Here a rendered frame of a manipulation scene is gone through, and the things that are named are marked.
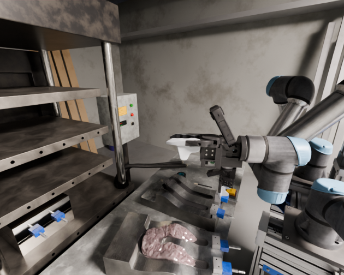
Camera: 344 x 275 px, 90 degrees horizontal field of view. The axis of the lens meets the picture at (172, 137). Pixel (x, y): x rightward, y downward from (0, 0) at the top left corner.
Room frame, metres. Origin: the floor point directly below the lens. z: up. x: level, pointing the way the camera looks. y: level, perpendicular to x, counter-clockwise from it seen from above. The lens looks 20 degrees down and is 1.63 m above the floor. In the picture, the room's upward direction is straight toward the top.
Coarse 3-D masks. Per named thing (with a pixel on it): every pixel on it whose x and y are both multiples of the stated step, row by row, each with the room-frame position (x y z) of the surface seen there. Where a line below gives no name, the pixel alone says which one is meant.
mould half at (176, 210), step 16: (176, 176) 1.07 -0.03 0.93; (160, 192) 0.90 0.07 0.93; (176, 192) 0.92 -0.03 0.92; (208, 192) 0.96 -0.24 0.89; (160, 208) 0.87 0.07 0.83; (176, 208) 0.82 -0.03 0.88; (192, 208) 0.81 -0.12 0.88; (208, 208) 0.80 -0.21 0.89; (192, 224) 0.77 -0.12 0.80; (208, 224) 0.73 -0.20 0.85
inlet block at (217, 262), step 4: (212, 260) 0.53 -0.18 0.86; (216, 260) 0.51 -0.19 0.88; (220, 260) 0.51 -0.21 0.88; (212, 264) 0.51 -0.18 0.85; (216, 264) 0.50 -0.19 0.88; (220, 264) 0.50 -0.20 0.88; (224, 264) 0.50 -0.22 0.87; (228, 264) 0.50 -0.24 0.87; (212, 268) 0.50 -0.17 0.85; (216, 268) 0.48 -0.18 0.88; (220, 268) 0.48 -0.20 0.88; (224, 268) 0.49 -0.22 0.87; (228, 268) 0.49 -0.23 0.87; (232, 268) 0.49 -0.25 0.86; (216, 272) 0.48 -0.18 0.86; (220, 272) 0.47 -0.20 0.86; (224, 272) 0.47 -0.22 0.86; (228, 272) 0.47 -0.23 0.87; (236, 272) 0.48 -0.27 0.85; (240, 272) 0.48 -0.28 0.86; (244, 272) 0.48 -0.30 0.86
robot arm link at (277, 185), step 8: (256, 168) 0.48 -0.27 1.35; (264, 168) 0.42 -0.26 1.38; (256, 176) 0.46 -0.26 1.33; (264, 176) 0.41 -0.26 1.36; (272, 176) 0.40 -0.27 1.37; (280, 176) 0.39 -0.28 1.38; (288, 176) 0.39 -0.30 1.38; (264, 184) 0.41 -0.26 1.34; (272, 184) 0.39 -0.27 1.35; (280, 184) 0.39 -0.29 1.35; (288, 184) 0.39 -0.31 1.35; (264, 192) 0.41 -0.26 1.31; (272, 192) 0.39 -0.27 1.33; (280, 192) 0.39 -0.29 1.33; (264, 200) 0.40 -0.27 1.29; (272, 200) 0.39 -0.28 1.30; (280, 200) 0.39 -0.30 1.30
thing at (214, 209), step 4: (212, 204) 0.81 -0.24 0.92; (212, 208) 0.78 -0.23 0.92; (216, 208) 0.78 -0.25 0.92; (220, 208) 0.79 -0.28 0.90; (212, 212) 0.77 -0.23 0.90; (216, 212) 0.76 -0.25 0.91; (220, 212) 0.76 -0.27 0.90; (224, 212) 0.76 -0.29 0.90; (220, 216) 0.75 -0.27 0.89; (228, 216) 0.74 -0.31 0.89
